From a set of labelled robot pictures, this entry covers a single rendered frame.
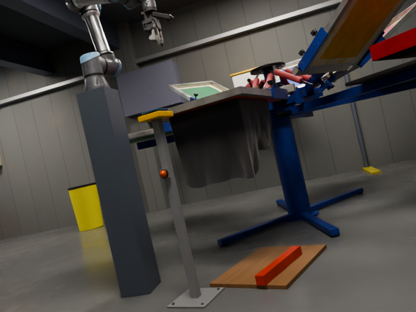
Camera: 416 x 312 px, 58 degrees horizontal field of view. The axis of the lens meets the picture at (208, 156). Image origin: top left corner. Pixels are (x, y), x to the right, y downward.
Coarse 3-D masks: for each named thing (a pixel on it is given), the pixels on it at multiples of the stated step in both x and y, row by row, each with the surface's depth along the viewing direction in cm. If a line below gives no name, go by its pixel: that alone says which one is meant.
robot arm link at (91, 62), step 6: (84, 54) 217; (90, 54) 217; (96, 54) 219; (84, 60) 217; (90, 60) 217; (96, 60) 219; (102, 60) 223; (84, 66) 218; (90, 66) 217; (96, 66) 218; (102, 66) 222; (84, 72) 218; (90, 72) 217; (102, 72) 221
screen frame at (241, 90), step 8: (240, 88) 185; (248, 88) 194; (208, 96) 194; (216, 96) 192; (224, 96) 190; (232, 96) 188; (248, 96) 202; (256, 96) 209; (264, 96) 217; (272, 96) 227; (184, 104) 201; (192, 104) 199; (200, 104) 197; (208, 104) 198; (176, 112) 204; (168, 120) 230
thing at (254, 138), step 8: (240, 104) 199; (248, 104) 209; (256, 104) 220; (264, 104) 232; (248, 112) 207; (256, 112) 218; (264, 112) 230; (248, 120) 205; (256, 120) 216; (264, 120) 227; (248, 128) 202; (256, 128) 214; (264, 128) 226; (248, 136) 201; (256, 136) 214; (264, 136) 224; (248, 144) 199; (256, 144) 212; (264, 144) 222; (272, 144) 238; (256, 152) 208; (256, 160) 207; (256, 168) 206
